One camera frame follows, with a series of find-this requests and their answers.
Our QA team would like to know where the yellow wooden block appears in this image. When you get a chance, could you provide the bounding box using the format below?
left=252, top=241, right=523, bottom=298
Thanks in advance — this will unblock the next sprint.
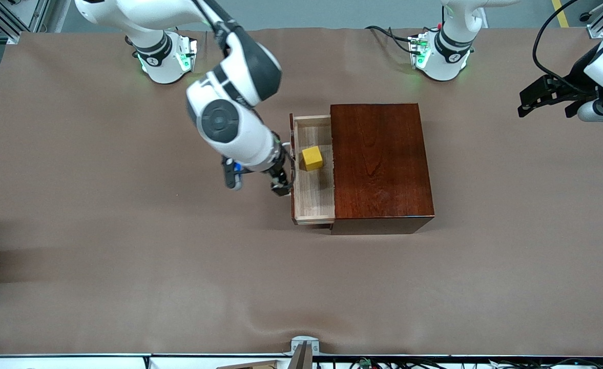
left=301, top=146, right=324, bottom=172

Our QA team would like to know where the yellow floor tape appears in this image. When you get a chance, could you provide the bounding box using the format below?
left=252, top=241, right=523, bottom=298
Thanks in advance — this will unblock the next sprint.
left=551, top=0, right=571, bottom=27

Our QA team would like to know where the dark brown wooden cabinet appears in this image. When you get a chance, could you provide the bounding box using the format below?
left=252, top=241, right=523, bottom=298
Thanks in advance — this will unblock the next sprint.
left=330, top=103, right=435, bottom=235

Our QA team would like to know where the brown table cover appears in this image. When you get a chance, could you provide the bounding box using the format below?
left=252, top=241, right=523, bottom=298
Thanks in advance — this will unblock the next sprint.
left=0, top=27, right=603, bottom=357

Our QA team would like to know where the tan cardboard piece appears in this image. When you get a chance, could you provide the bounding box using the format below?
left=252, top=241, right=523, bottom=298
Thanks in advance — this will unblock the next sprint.
left=217, top=360, right=280, bottom=369

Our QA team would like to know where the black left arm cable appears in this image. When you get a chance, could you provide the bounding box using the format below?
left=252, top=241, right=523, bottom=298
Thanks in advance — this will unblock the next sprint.
left=532, top=0, right=596, bottom=95

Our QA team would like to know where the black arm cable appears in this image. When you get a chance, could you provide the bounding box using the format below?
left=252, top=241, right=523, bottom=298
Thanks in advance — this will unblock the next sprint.
left=193, top=0, right=240, bottom=49
left=532, top=0, right=596, bottom=95

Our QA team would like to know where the black base power cable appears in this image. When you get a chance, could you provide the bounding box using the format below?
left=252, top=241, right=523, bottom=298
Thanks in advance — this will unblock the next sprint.
left=365, top=25, right=415, bottom=54

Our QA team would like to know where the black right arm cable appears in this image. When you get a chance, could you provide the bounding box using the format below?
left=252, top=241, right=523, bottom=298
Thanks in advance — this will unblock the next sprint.
left=193, top=0, right=240, bottom=49

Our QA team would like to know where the grey metal mounting bracket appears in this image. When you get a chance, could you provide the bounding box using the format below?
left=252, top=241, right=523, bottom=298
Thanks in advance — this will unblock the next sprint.
left=287, top=336, right=320, bottom=369

